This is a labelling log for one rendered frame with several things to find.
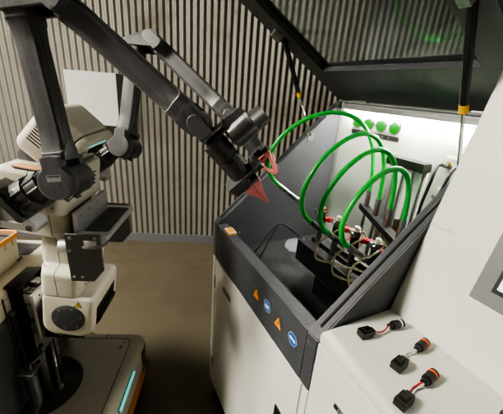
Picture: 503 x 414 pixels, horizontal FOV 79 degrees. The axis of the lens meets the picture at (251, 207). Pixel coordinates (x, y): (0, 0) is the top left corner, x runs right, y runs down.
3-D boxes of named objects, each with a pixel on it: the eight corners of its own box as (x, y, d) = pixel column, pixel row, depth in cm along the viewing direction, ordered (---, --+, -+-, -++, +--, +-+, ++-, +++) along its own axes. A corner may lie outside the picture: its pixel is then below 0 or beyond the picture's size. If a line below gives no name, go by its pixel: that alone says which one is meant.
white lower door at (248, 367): (209, 374, 154) (214, 257, 130) (214, 373, 155) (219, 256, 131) (272, 532, 101) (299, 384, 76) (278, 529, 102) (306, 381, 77)
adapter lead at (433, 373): (403, 414, 51) (406, 405, 50) (391, 403, 52) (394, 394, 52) (439, 380, 57) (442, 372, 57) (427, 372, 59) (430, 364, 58)
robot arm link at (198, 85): (152, 52, 113) (137, 37, 103) (163, 39, 113) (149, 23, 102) (233, 131, 111) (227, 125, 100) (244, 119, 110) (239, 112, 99)
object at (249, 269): (216, 258, 129) (217, 223, 123) (226, 256, 131) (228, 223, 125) (298, 379, 77) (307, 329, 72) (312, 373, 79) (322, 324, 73)
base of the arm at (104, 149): (94, 148, 118) (79, 154, 107) (110, 136, 117) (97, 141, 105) (109, 167, 121) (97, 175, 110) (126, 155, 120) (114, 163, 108)
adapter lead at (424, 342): (399, 374, 58) (402, 366, 57) (388, 366, 60) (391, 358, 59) (430, 348, 65) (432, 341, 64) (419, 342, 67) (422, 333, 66)
